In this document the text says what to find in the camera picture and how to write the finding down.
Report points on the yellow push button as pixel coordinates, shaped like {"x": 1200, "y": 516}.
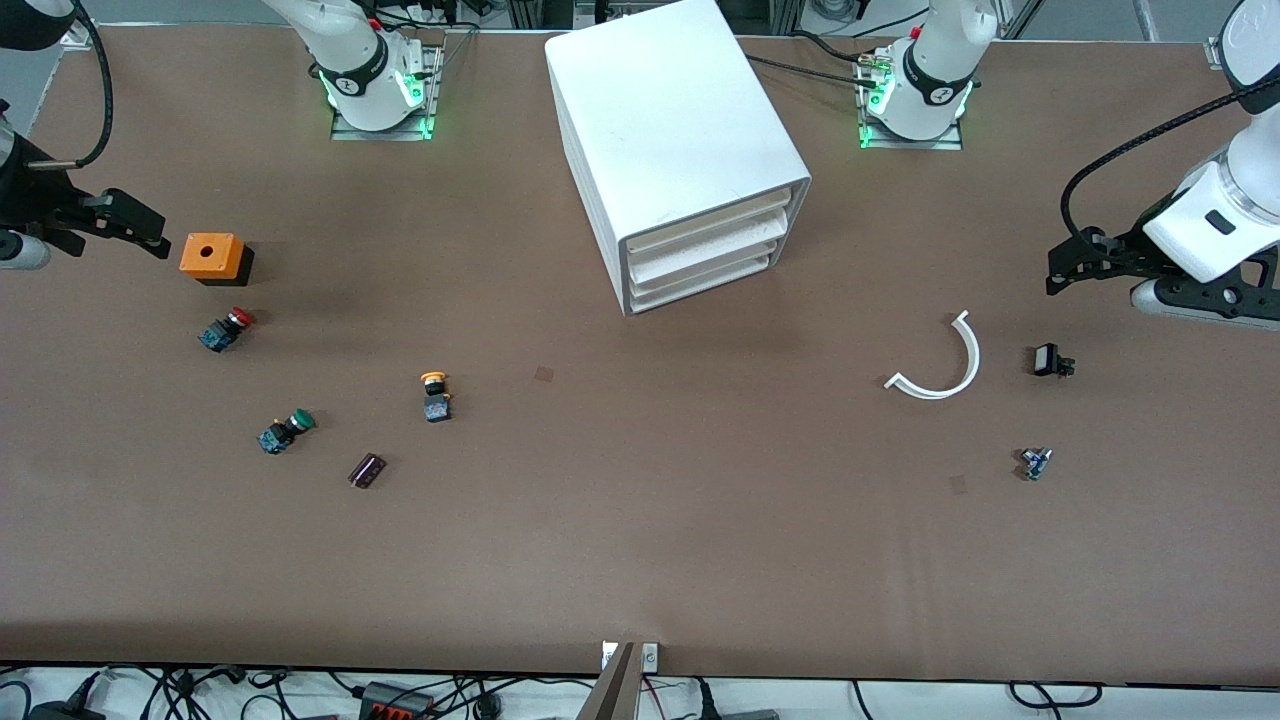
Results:
{"x": 436, "y": 400}

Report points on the metal table corner bracket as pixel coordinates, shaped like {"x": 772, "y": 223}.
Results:
{"x": 85, "y": 38}
{"x": 1214, "y": 50}

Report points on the green push button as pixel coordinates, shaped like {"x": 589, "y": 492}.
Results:
{"x": 285, "y": 432}

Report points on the red push button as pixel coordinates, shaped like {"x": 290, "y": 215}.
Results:
{"x": 225, "y": 330}

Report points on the small blue electronic part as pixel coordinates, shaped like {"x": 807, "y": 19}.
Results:
{"x": 1035, "y": 463}

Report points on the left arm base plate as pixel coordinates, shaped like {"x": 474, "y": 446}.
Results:
{"x": 910, "y": 145}

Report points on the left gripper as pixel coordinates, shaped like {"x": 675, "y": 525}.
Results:
{"x": 1128, "y": 241}

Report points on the black power adapter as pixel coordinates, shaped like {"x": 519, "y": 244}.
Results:
{"x": 65, "y": 711}

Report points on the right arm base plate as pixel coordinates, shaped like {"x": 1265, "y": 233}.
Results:
{"x": 390, "y": 135}

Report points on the small metal bracket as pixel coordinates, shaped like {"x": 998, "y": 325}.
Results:
{"x": 609, "y": 656}
{"x": 650, "y": 657}

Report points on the orange box with hole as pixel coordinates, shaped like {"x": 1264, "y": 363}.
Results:
{"x": 210, "y": 255}

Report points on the small black component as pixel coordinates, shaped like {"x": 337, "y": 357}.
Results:
{"x": 1046, "y": 359}

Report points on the black orange power strip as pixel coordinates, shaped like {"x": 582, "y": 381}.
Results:
{"x": 395, "y": 703}

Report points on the white curved plastic strip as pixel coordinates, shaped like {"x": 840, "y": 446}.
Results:
{"x": 975, "y": 355}

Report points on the purple cylindrical capacitor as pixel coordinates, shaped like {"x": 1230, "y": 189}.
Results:
{"x": 366, "y": 470}

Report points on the grey metal beam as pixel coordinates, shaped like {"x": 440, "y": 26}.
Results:
{"x": 612, "y": 690}

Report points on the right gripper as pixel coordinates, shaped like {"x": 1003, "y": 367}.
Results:
{"x": 28, "y": 197}

